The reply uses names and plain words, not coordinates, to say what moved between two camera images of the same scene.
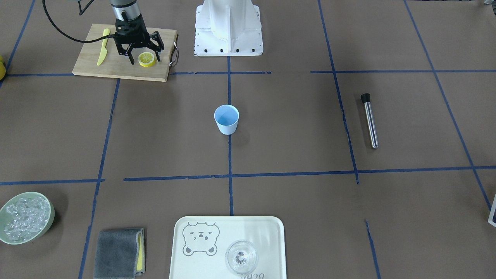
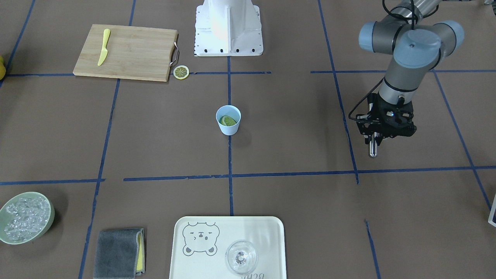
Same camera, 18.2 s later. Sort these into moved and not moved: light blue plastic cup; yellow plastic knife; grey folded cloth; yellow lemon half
Moved: yellow lemon half
Not moved: light blue plastic cup; yellow plastic knife; grey folded cloth
